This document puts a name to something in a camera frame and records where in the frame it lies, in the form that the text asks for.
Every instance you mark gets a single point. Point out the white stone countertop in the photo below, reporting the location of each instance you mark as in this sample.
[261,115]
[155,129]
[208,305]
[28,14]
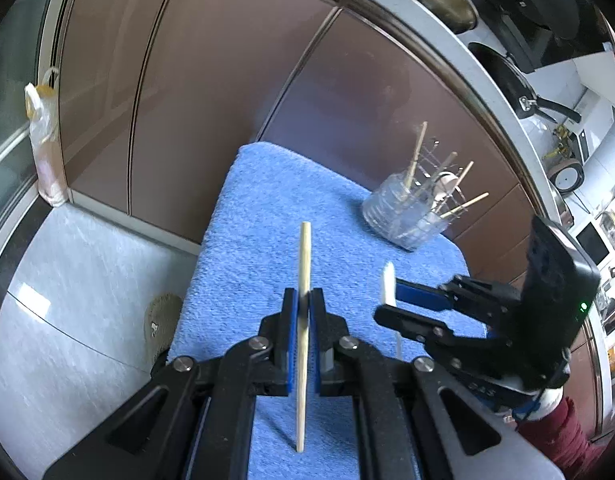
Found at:
[422,22]

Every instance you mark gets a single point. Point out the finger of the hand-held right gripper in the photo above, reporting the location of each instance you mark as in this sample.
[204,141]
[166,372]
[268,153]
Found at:
[422,296]
[407,324]

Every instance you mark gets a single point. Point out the beige slipper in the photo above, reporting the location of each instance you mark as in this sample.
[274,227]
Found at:
[160,330]

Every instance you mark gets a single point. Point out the white chopstick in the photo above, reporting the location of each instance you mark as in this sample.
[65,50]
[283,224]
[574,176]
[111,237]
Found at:
[389,285]

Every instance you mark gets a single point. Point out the blue terry towel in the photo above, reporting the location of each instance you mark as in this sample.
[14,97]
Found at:
[267,210]

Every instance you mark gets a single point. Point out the person's right forearm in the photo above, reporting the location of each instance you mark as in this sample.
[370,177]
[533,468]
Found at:
[562,435]

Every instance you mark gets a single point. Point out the black wok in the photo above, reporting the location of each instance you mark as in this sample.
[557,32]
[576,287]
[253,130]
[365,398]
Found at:
[507,80]

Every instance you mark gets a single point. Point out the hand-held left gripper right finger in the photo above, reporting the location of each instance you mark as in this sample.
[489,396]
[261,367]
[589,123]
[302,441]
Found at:
[315,340]

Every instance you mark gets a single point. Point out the sliding glass door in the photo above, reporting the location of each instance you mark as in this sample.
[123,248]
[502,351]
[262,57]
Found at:
[12,85]

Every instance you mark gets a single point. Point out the rice cooker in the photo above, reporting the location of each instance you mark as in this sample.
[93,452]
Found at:
[567,175]

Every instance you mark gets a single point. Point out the brown base cabinet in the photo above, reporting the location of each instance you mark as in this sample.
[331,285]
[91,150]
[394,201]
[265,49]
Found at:
[187,85]

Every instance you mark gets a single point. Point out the black range hood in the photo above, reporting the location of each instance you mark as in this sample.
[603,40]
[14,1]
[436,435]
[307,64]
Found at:
[537,0]

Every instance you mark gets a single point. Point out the white microwave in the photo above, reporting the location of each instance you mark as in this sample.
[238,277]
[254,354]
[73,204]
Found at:
[592,240]

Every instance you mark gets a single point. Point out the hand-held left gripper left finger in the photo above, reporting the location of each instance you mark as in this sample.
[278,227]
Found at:
[289,340]

